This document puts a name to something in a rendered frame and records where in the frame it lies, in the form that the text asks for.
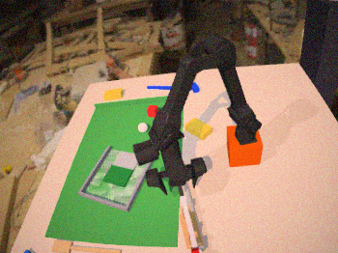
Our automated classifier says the blue golf putter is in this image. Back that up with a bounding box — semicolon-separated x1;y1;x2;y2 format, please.
147;82;200;93

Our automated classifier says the green mat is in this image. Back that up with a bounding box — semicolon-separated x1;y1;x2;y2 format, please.
44;101;181;247

